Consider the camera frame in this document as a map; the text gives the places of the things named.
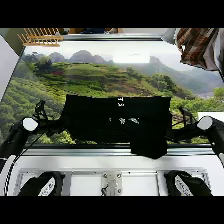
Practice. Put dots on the silver frame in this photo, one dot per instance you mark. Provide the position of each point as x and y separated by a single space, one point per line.
100 163

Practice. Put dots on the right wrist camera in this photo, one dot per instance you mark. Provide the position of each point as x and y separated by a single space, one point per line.
186 116

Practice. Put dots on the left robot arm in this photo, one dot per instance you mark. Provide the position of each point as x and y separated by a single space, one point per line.
15 138

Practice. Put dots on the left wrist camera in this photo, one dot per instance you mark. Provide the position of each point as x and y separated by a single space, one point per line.
40 108

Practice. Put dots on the brown clothes hanger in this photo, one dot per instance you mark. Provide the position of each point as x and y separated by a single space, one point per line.
41 37

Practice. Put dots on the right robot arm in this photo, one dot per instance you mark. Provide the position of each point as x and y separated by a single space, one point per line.
213 133

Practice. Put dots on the checked shirt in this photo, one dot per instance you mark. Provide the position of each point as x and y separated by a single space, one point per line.
193 45

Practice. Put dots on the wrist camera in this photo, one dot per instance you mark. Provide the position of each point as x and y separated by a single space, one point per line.
40 108
186 116

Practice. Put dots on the black garment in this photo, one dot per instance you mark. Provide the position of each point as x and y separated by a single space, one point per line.
110 116

